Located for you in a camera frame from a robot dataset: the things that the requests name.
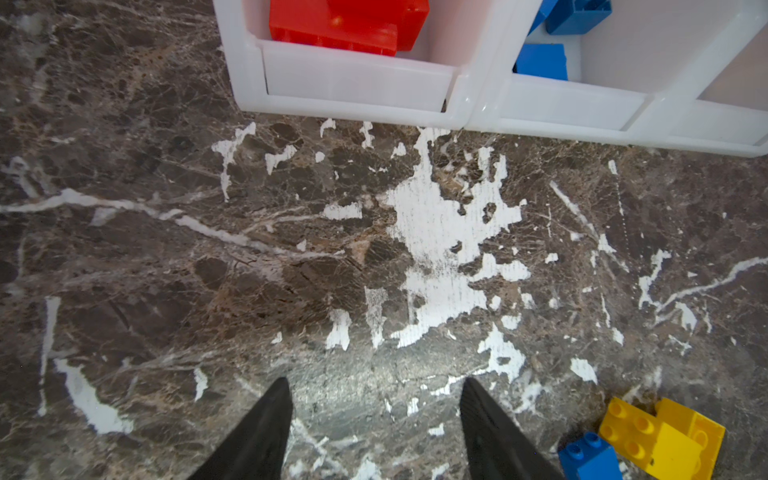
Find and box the white middle bin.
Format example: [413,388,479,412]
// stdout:
[468,1,767,145]

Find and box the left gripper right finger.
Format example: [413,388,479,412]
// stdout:
[460,377,563,480]

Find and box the blue small lego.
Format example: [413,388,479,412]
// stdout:
[558,432,623,480]

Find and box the blue lego brick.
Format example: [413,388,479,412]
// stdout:
[513,44,568,81]
[529,0,612,35]

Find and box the white left bin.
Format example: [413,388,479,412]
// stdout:
[213,1,516,129]

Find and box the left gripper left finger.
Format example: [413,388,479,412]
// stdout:
[188,377,293,480]

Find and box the white right bin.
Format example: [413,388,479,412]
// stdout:
[628,15,767,157]

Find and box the red lego brick cluster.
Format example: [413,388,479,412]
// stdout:
[269,0,430,56]

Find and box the blue lego brick front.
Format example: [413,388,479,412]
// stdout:
[529,0,612,35]

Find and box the yellow lego pair front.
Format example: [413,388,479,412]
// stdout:
[598,397,726,480]

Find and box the white bin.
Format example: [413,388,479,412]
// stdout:
[628,15,767,157]
[213,1,516,129]
[468,1,767,145]

